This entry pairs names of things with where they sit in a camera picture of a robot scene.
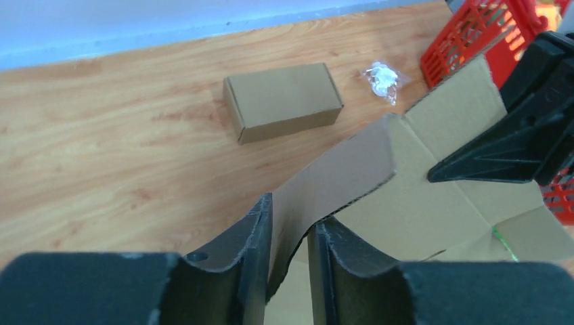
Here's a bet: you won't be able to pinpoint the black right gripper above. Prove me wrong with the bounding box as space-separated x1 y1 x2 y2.
427 32 573 185

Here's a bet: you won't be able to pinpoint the red plastic basket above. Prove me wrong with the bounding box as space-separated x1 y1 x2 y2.
420 1 573 225

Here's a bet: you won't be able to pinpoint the green lettuce head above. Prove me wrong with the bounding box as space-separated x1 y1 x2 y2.
491 226 520 262

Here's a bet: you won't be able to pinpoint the brown cardboard box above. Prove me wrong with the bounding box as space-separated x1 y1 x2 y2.
223 63 345 145

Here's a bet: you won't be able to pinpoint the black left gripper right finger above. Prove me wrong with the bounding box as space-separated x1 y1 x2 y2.
307 217 573 324

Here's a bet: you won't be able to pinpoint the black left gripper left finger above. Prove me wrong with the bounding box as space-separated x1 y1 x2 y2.
1 194 273 324

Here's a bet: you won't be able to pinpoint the brown cardboard sheet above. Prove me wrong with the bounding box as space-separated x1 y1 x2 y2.
265 56 573 324

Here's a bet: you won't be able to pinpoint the clear bag white parts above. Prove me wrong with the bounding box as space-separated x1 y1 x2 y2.
361 61 411 106

